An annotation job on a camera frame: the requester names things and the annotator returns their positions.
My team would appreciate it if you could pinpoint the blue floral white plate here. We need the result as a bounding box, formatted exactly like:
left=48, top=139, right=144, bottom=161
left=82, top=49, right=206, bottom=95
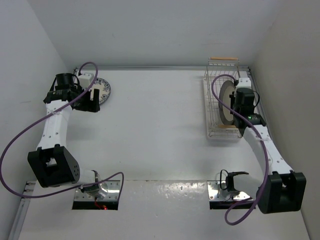
left=92, top=77, right=112, bottom=105

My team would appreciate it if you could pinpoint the grey rim cream plate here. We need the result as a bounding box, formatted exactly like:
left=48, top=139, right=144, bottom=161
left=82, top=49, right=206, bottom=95
left=218, top=80, right=236, bottom=126

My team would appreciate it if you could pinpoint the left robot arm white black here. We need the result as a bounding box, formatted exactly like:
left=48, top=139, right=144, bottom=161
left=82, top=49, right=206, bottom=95
left=27, top=73, right=100, bottom=191

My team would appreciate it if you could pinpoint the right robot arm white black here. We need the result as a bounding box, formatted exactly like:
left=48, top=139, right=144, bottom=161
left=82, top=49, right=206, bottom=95
left=218, top=86, right=307, bottom=214

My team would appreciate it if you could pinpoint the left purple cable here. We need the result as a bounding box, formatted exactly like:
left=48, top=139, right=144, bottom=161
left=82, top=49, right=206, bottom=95
left=0, top=61, right=125, bottom=200

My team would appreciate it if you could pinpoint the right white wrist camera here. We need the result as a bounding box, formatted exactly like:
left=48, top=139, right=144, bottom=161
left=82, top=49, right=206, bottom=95
left=236, top=77, right=252, bottom=89

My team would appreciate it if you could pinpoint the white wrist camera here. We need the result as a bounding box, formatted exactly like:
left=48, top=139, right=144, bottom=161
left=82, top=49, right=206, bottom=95
left=236, top=77, right=252, bottom=89
left=78, top=73, right=94, bottom=89

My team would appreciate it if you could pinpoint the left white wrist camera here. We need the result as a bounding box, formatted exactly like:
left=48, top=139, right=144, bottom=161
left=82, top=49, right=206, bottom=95
left=78, top=73, right=94, bottom=89

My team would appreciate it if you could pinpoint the wire dish rack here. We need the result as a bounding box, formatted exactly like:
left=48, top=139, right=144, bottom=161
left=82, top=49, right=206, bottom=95
left=202, top=56, right=247, bottom=139

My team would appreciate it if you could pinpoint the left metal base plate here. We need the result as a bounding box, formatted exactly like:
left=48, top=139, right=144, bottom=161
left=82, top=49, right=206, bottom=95
left=73, top=180, right=121, bottom=202

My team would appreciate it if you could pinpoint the metal base plate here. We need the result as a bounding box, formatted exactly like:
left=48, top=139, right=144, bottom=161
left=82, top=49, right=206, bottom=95
left=207, top=180, right=250, bottom=202
left=73, top=180, right=121, bottom=202

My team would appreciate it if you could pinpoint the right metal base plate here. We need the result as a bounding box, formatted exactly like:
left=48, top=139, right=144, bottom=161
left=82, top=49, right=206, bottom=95
left=207, top=180, right=250, bottom=202

